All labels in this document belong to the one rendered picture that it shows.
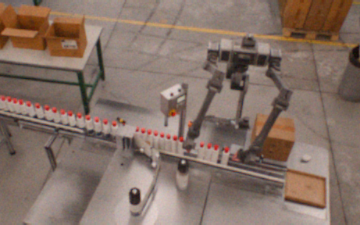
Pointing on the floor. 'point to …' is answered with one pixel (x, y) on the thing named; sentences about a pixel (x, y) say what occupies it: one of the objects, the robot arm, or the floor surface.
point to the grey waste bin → (356, 83)
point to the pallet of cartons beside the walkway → (313, 17)
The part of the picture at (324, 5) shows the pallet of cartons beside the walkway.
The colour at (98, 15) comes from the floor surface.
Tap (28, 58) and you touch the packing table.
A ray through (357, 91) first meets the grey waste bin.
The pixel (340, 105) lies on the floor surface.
